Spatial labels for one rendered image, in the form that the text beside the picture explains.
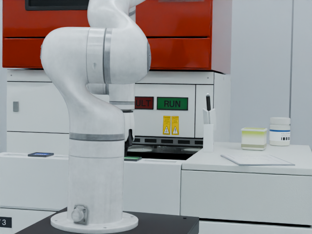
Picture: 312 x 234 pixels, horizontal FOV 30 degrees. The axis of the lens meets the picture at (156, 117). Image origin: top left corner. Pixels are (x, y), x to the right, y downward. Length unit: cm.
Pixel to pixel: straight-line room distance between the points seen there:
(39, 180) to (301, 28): 232
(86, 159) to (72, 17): 107
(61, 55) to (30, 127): 113
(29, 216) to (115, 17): 65
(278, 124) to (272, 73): 158
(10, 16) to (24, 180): 84
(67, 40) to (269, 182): 63
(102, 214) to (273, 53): 251
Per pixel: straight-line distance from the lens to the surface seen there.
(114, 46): 121
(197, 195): 153
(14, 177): 167
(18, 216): 169
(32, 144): 233
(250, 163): 152
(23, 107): 234
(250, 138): 187
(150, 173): 154
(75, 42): 122
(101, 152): 121
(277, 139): 204
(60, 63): 122
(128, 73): 121
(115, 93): 189
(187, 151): 214
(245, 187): 151
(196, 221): 134
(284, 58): 360
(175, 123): 215
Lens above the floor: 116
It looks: 3 degrees down
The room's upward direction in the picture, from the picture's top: 1 degrees clockwise
